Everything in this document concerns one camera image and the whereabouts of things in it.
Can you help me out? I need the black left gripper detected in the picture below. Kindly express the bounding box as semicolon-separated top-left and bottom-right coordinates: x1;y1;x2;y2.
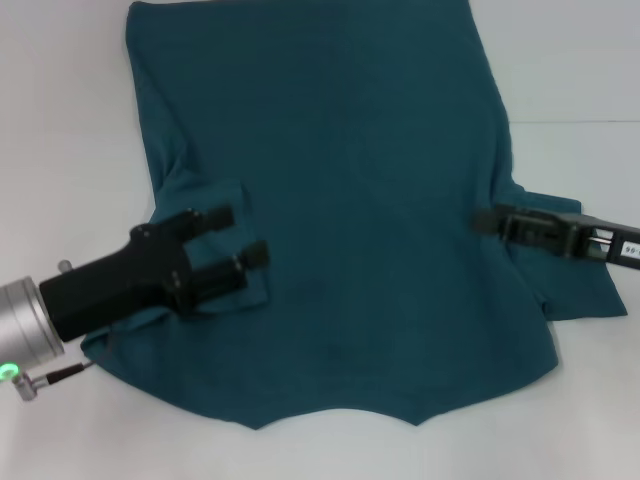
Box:
38;204;272;344

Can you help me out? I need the left arm cable with plug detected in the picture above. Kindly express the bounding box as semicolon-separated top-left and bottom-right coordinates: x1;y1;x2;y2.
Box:
12;327;116;402

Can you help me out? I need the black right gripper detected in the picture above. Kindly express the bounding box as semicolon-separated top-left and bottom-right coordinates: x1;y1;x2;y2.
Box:
473;202;640;272

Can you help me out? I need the blue t-shirt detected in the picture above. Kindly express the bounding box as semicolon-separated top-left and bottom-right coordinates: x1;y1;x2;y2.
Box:
79;0;629;431

